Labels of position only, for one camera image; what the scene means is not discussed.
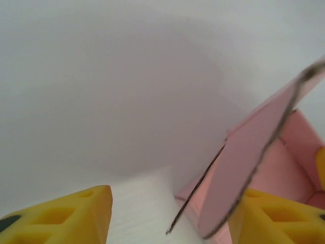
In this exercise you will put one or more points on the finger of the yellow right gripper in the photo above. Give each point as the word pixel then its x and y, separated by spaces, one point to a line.
pixel 321 170

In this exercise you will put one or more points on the pink paper box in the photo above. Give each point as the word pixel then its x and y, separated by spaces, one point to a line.
pixel 241 172

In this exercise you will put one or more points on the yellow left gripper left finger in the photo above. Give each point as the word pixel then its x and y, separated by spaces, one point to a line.
pixel 63 218

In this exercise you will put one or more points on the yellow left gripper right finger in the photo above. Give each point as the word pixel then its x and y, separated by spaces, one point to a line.
pixel 284 221

